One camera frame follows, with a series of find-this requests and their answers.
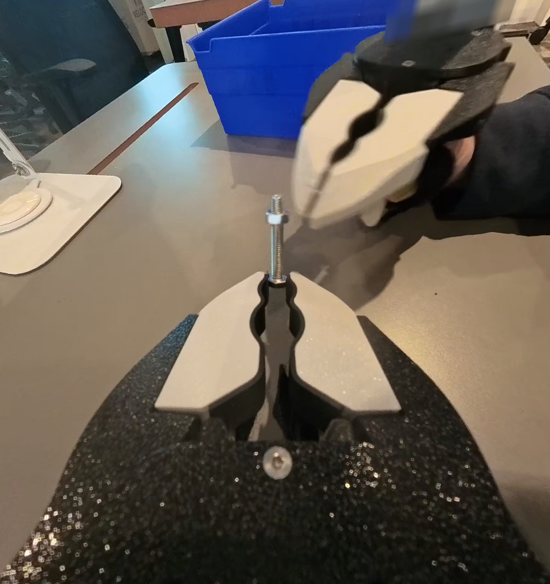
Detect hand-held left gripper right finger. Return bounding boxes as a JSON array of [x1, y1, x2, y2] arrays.
[[284, 271, 402, 442]]

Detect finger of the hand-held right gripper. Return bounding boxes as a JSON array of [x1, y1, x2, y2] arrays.
[[291, 79, 386, 220], [308, 89, 466, 230]]

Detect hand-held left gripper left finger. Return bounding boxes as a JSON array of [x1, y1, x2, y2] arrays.
[[154, 271, 272, 441]]

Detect blue plastic bin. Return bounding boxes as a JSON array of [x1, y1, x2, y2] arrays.
[[186, 0, 396, 140]]

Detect silver steel bolt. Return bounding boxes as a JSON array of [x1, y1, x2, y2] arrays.
[[267, 194, 289, 288]]

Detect person's right forearm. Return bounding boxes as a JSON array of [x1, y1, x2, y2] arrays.
[[432, 83, 550, 238]]

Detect person's right hand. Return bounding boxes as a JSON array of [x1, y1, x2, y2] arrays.
[[444, 135, 477, 189]]

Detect black chair base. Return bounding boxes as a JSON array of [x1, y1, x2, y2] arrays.
[[528, 0, 550, 46]]

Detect wood-edged side table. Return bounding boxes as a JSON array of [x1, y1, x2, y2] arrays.
[[148, 0, 275, 62]]

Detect white document stand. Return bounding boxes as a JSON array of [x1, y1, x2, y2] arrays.
[[0, 107, 123, 276]]

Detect white printed panel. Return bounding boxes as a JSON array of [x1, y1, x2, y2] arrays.
[[131, 0, 166, 52]]

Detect black armrest office chair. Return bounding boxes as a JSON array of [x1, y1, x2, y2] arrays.
[[10, 57, 99, 133]]

